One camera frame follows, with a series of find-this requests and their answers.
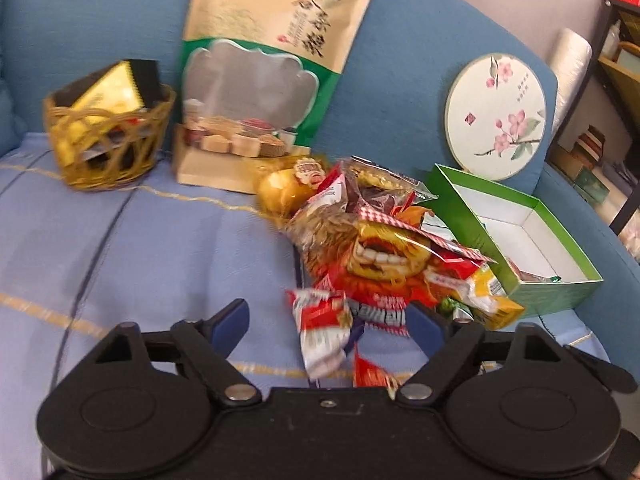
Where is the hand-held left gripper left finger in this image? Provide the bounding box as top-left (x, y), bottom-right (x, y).
top-left (95, 298), bottom-right (263, 407)

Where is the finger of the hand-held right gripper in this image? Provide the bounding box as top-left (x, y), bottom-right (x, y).
top-left (564, 344), bottom-right (639, 394)

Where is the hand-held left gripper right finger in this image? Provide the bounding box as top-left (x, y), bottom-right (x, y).
top-left (395, 302), bottom-right (563, 404)

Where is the small red snack packet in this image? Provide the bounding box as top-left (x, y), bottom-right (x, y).
top-left (352, 347), bottom-right (402, 391)

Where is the pile of mixed snack packets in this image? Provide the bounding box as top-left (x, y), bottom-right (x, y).
top-left (282, 156), bottom-right (526, 335)

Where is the red and white snack packet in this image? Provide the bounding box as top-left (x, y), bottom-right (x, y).
top-left (286, 287), bottom-right (354, 379)

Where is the green cardboard box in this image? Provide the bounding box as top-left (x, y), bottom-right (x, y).
top-left (425, 162), bottom-right (604, 317)

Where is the light blue striped blanket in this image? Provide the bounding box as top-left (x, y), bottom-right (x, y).
top-left (0, 131), bottom-right (612, 411)

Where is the yellow cake packet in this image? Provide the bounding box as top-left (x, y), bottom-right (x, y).
top-left (256, 156), bottom-right (332, 219)

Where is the small green box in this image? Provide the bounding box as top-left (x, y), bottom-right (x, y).
top-left (574, 167), bottom-right (612, 207)

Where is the black metal shelf rack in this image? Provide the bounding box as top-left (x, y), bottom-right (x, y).
top-left (545, 0), bottom-right (640, 263)

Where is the woven wicker basket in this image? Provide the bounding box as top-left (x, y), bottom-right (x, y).
top-left (42, 82), bottom-right (178, 192)

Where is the round floral fan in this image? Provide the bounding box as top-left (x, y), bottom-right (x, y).
top-left (444, 52), bottom-right (547, 182)

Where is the stack of small brown boxes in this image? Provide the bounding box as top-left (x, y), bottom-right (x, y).
top-left (574, 124), bottom-right (609, 171)

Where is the blue sofa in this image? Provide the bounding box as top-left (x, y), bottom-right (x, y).
top-left (0, 0), bottom-right (640, 323)

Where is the gold foil packet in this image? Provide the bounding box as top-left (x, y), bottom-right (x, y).
top-left (56, 60), bottom-right (147, 167)

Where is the tan cardboard box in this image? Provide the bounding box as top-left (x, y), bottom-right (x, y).
top-left (597, 42), bottom-right (640, 126)

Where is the large beige and green pouch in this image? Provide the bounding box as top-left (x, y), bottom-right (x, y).
top-left (172, 0), bottom-right (379, 196)

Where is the clear plastic roll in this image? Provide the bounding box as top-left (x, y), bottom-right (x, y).
top-left (546, 27), bottom-right (594, 137)

